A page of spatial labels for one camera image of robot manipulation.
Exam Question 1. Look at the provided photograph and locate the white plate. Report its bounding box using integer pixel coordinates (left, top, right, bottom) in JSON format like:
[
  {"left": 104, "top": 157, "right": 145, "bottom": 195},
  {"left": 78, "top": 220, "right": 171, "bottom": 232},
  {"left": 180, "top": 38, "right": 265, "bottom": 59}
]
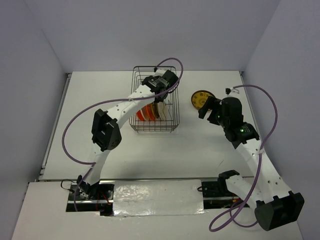
[{"left": 157, "top": 102, "right": 167, "bottom": 121}]

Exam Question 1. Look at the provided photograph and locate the yellow patterned plate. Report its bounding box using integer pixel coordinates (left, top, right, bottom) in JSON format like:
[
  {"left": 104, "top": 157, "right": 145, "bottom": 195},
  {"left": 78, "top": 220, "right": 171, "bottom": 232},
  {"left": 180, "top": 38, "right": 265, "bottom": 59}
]
[{"left": 191, "top": 90, "right": 216, "bottom": 110}]

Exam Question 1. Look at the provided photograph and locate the orange plate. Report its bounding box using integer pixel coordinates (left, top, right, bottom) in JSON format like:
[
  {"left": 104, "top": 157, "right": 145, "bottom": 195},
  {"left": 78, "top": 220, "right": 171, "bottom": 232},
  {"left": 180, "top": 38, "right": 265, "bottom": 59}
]
[
  {"left": 145, "top": 103, "right": 156, "bottom": 122},
  {"left": 136, "top": 109, "right": 148, "bottom": 122}
]

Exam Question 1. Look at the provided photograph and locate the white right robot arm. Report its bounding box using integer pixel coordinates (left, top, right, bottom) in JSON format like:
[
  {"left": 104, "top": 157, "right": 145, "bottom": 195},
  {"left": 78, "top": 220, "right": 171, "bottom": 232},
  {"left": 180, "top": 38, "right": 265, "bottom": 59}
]
[{"left": 198, "top": 96, "right": 305, "bottom": 231}]

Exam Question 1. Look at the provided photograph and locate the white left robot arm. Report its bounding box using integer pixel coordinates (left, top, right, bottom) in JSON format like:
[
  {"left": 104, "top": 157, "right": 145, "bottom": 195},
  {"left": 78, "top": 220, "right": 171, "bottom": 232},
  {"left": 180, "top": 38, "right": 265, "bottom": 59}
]
[{"left": 77, "top": 69, "right": 179, "bottom": 200}]

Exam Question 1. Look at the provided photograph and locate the silver foil tape sheet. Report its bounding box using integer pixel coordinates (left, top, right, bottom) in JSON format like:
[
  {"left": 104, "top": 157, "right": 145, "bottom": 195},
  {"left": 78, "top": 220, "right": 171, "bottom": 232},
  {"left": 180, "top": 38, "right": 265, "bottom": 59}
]
[{"left": 113, "top": 179, "right": 205, "bottom": 217}]

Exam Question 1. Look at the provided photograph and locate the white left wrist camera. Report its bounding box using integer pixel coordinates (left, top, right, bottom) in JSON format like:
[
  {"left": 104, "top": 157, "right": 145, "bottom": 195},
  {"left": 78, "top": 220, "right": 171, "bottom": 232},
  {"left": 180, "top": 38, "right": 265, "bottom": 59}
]
[{"left": 153, "top": 66, "right": 167, "bottom": 76}]

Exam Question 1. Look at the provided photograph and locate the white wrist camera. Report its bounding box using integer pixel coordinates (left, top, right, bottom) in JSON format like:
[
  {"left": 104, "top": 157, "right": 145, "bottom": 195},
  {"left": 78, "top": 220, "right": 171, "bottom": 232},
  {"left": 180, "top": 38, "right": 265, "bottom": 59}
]
[
  {"left": 225, "top": 87, "right": 240, "bottom": 96},
  {"left": 153, "top": 66, "right": 167, "bottom": 76}
]

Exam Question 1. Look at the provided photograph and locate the grey wire dish rack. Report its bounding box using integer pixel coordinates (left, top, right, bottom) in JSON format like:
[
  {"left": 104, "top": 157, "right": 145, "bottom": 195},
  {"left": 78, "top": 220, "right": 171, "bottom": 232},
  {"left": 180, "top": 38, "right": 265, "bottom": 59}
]
[{"left": 129, "top": 66, "right": 180, "bottom": 133}]

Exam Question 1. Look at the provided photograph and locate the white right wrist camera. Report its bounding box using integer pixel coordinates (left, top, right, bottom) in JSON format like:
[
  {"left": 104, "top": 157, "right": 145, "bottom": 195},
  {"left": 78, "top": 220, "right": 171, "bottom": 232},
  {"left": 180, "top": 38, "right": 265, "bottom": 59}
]
[{"left": 225, "top": 87, "right": 240, "bottom": 96}]

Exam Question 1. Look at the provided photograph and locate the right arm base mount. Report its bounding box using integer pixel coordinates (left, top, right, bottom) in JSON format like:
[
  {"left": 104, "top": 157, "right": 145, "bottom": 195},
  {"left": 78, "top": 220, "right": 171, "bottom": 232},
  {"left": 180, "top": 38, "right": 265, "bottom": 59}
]
[{"left": 197, "top": 180, "right": 242, "bottom": 210}]

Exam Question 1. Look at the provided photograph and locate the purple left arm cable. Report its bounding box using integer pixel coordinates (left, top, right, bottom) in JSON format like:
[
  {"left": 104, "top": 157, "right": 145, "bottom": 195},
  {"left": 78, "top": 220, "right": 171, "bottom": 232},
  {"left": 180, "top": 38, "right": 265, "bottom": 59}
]
[{"left": 61, "top": 57, "right": 184, "bottom": 211}]

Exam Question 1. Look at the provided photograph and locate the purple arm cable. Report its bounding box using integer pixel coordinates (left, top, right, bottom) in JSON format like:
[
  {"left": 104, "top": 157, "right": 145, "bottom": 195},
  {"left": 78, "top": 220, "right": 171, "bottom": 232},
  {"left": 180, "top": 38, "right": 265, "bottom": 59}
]
[
  {"left": 61, "top": 57, "right": 184, "bottom": 211},
  {"left": 208, "top": 84, "right": 278, "bottom": 231}
]

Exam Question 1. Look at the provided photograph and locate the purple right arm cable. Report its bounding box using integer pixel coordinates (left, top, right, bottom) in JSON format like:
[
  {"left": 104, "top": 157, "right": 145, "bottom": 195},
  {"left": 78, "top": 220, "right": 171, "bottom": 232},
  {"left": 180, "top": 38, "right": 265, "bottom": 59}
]
[{"left": 208, "top": 84, "right": 278, "bottom": 231}]

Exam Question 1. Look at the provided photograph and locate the aluminium table edge rail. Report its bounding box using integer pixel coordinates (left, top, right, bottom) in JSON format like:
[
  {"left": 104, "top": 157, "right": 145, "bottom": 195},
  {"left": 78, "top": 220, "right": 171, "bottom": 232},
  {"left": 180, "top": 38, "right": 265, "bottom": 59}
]
[{"left": 35, "top": 72, "right": 73, "bottom": 182}]

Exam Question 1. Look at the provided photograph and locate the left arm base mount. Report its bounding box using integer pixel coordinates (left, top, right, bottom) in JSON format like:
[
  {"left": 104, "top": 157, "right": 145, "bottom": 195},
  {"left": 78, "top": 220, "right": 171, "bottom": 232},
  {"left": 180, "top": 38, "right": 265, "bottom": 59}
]
[{"left": 60, "top": 179, "right": 115, "bottom": 217}]

